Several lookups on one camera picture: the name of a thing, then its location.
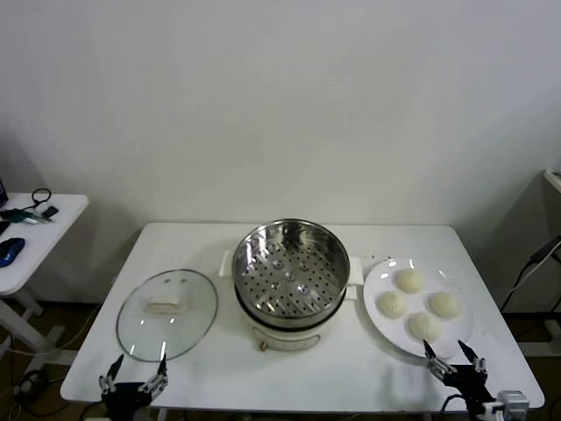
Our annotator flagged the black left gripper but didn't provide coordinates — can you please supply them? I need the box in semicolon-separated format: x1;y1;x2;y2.
98;353;170;421

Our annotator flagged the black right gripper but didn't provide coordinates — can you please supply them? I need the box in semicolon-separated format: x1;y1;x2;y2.
422;339;497;408

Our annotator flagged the white steamed baozi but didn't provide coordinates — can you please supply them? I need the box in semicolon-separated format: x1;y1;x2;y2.
406;311;441;342
428;291;464;318
395;268;426;294
377;290;408;318

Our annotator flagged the glass lid with cream handle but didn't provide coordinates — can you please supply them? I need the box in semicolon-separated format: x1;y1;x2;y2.
115;268;219;363

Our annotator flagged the perforated steel steamer basket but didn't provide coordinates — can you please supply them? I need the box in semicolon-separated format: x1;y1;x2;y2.
231;218;352;331

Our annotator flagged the white round plate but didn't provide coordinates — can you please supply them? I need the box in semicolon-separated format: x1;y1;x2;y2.
362;257;475;360

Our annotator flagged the white stand base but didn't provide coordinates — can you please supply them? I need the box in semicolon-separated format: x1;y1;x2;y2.
516;318;561;357

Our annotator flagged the white electric cooker pot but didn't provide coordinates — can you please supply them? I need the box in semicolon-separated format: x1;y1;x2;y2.
217;249;365;353

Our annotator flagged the white side table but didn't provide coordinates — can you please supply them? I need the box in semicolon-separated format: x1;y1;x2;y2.
0;192;89;366

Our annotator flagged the blue computer mouse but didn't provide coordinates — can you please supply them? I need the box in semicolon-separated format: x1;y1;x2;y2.
0;237;26;268

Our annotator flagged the white shelf edge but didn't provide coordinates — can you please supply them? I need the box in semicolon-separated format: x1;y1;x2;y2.
542;168;561;194

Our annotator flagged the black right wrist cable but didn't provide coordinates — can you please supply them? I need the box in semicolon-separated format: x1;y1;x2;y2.
439;393;466;417

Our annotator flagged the white floor cable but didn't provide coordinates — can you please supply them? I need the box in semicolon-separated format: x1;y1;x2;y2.
0;302;104;357

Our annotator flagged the black floor cable coil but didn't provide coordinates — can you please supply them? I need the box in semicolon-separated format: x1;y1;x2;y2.
12;367;62;417

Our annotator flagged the black adapter with cable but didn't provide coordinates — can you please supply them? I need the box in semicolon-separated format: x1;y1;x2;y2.
499;234;561;313

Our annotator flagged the black ring cable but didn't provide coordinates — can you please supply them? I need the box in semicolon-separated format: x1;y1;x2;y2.
20;188;53;212

